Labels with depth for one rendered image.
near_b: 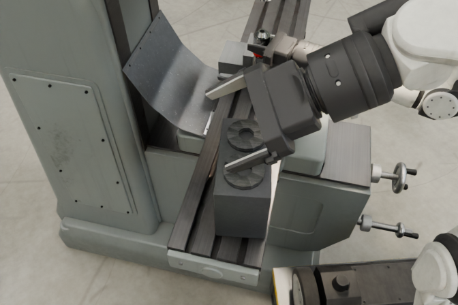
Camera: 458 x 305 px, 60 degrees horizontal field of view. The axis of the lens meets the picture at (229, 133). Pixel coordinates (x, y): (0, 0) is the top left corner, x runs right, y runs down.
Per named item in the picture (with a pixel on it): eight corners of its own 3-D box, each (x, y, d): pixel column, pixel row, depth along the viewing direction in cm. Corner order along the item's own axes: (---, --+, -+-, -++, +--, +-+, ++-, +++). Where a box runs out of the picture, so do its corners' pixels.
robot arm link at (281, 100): (286, 166, 52) (377, 133, 48) (263, 154, 44) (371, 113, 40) (260, 83, 56) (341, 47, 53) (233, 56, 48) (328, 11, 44)
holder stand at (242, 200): (266, 165, 110) (272, 116, 95) (265, 239, 96) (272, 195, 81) (223, 163, 111) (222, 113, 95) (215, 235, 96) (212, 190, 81)
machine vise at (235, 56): (325, 67, 137) (331, 41, 129) (322, 97, 128) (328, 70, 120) (227, 53, 143) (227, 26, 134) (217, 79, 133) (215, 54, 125)
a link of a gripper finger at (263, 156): (221, 164, 49) (268, 147, 47) (232, 168, 51) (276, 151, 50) (225, 177, 48) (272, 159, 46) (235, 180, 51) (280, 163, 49)
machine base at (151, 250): (322, 193, 213) (329, 172, 198) (311, 306, 175) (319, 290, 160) (114, 153, 231) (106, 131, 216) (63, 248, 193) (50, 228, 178)
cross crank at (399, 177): (405, 176, 151) (416, 157, 142) (407, 202, 144) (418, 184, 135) (362, 168, 153) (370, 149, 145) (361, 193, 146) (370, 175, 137)
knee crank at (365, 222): (416, 230, 146) (422, 222, 142) (417, 245, 143) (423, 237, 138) (355, 218, 150) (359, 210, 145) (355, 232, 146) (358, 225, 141)
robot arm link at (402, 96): (373, 83, 111) (444, 109, 106) (367, 103, 103) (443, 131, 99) (390, 50, 103) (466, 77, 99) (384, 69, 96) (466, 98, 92)
